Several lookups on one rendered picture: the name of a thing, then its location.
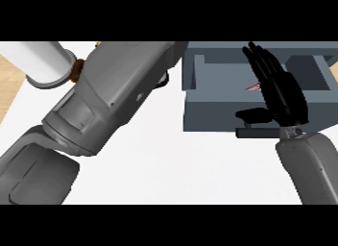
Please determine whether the grey-blue drawer front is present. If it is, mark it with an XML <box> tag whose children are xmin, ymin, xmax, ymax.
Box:
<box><xmin>182</xmin><ymin>89</ymin><xmax>338</xmax><ymax>133</ymax></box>

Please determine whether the brown round object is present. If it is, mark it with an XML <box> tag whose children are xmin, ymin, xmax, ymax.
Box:
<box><xmin>67</xmin><ymin>58</ymin><xmax>87</xmax><ymax>84</ymax></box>

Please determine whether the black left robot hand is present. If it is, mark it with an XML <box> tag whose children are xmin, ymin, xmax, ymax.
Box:
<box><xmin>154</xmin><ymin>71</ymin><xmax>170</xmax><ymax>88</ymax></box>

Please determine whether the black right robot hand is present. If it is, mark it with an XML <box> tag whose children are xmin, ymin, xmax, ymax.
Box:
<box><xmin>235</xmin><ymin>41</ymin><xmax>311</xmax><ymax>128</ymax></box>

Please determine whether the small red object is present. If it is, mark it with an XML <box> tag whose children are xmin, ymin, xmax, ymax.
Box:
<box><xmin>244</xmin><ymin>82</ymin><xmax>264</xmax><ymax>92</ymax></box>

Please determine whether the white cylinder with grey rim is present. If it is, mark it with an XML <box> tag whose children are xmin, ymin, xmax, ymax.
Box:
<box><xmin>0</xmin><ymin>41</ymin><xmax>80</xmax><ymax>90</ymax></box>

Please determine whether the grey-blue open drawer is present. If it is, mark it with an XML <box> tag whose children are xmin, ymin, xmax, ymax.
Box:
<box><xmin>180</xmin><ymin>41</ymin><xmax>338</xmax><ymax>133</ymax></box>

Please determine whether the dark drawer handle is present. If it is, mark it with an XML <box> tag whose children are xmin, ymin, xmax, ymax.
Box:
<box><xmin>236</xmin><ymin>127</ymin><xmax>282</xmax><ymax>139</ymax></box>

